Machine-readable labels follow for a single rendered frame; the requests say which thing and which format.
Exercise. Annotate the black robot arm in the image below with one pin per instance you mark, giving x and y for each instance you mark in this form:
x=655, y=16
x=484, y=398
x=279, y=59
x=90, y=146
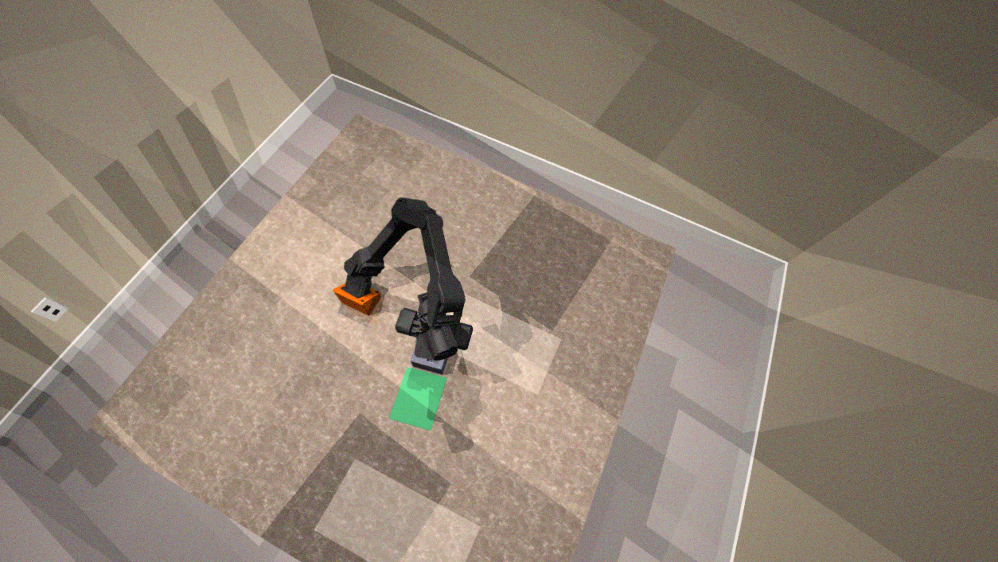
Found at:
x=444, y=291

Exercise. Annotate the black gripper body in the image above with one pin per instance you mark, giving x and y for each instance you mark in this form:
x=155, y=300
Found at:
x=406, y=324

